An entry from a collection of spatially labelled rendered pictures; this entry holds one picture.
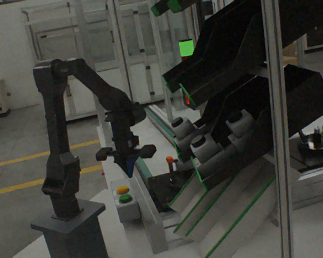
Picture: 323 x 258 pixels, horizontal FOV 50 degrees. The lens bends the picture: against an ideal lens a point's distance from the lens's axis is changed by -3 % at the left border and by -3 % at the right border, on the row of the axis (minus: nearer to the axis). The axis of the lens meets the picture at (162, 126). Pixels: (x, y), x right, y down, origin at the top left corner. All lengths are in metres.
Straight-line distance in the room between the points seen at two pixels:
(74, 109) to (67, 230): 5.49
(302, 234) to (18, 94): 8.51
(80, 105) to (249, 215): 5.75
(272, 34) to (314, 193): 0.74
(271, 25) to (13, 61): 8.68
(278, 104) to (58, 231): 0.59
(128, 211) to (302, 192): 0.55
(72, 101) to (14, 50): 3.18
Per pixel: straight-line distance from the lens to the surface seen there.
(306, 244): 1.07
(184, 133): 0.82
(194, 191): 0.97
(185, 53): 1.27
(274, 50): 0.59
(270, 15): 0.59
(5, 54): 9.14
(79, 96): 6.32
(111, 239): 1.20
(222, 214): 0.84
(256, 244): 1.07
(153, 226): 1.03
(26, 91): 9.17
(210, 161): 0.69
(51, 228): 0.94
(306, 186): 1.20
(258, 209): 0.71
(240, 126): 0.68
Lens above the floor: 1.50
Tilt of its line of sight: 17 degrees down
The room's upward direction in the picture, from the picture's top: 10 degrees counter-clockwise
